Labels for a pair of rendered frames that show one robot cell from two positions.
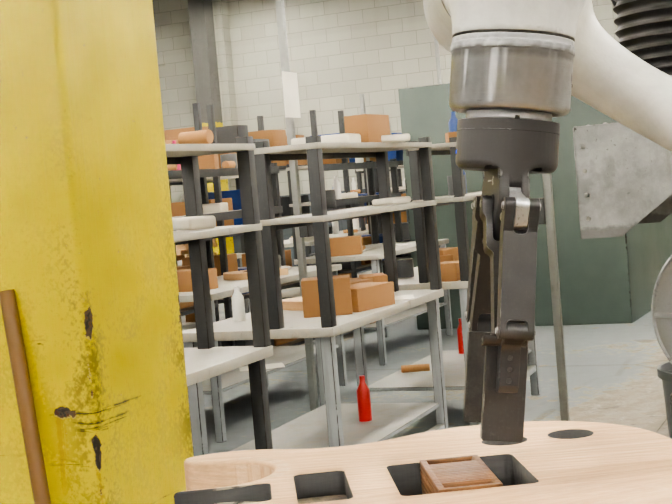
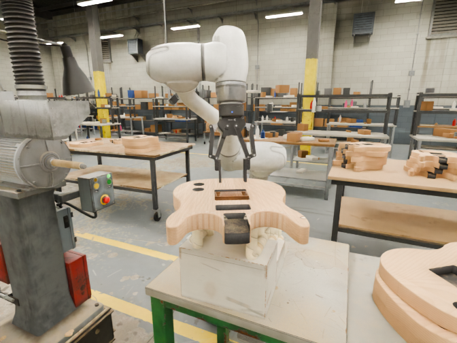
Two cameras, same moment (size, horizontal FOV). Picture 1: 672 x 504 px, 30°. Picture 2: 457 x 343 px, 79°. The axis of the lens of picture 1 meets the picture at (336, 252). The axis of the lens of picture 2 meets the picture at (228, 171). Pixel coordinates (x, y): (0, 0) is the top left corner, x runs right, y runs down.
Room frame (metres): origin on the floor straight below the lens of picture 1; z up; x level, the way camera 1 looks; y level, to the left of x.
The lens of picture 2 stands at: (0.94, 0.70, 1.52)
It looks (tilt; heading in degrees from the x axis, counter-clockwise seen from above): 14 degrees down; 270
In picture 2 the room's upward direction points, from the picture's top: straight up
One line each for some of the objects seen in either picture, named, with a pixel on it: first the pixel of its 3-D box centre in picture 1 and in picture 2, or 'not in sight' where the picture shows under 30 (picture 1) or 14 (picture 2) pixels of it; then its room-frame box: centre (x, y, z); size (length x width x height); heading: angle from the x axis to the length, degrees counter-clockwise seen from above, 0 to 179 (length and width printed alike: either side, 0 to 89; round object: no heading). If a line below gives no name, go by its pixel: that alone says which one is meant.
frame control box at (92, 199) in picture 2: not in sight; (85, 195); (1.77, -0.83, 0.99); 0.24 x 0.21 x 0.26; 156
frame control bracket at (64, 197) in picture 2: not in sight; (75, 193); (1.80, -0.78, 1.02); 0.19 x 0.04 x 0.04; 66
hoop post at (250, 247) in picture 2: not in sight; (251, 241); (0.87, 0.01, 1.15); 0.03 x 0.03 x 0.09
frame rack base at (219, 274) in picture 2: not in sight; (229, 268); (0.93, -0.06, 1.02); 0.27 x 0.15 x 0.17; 160
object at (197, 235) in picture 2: not in sight; (197, 231); (1.03, -0.05, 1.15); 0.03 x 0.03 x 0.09
